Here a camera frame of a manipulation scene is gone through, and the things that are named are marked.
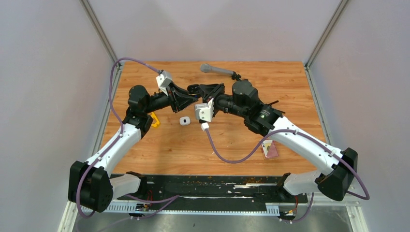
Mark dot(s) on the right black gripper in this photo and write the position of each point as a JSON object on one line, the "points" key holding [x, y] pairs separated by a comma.
{"points": [[211, 91]]}

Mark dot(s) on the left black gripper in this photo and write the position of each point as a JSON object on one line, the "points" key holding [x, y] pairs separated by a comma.
{"points": [[178, 92]]}

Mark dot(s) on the black earbud charging case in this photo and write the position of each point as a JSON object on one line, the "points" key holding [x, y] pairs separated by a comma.
{"points": [[194, 90]]}

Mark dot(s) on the white earbud charging case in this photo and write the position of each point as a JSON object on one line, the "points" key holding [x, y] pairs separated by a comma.
{"points": [[184, 121]]}

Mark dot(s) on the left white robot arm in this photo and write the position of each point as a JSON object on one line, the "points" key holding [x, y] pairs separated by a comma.
{"points": [[90, 182]]}

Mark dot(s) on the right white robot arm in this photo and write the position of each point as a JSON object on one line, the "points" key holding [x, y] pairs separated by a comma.
{"points": [[335, 168]]}

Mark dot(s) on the grey microphone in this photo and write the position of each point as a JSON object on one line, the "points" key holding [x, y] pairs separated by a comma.
{"points": [[206, 68]]}

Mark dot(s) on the yellow triangular plastic part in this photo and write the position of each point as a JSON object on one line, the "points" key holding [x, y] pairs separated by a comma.
{"points": [[156, 123]]}

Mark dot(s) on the playing card box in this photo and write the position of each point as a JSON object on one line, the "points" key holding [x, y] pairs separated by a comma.
{"points": [[269, 149]]}

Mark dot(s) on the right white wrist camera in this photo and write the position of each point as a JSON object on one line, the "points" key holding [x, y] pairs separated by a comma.
{"points": [[204, 111]]}

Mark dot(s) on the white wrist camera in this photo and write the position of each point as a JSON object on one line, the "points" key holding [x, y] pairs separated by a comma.
{"points": [[163, 80], [204, 111]]}

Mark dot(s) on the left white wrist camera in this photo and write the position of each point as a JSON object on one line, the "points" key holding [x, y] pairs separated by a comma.
{"points": [[163, 80]]}

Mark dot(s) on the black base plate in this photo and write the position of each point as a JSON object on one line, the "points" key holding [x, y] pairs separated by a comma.
{"points": [[237, 193]]}

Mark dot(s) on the slotted cable duct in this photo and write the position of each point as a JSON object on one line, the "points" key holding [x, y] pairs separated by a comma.
{"points": [[270, 210]]}

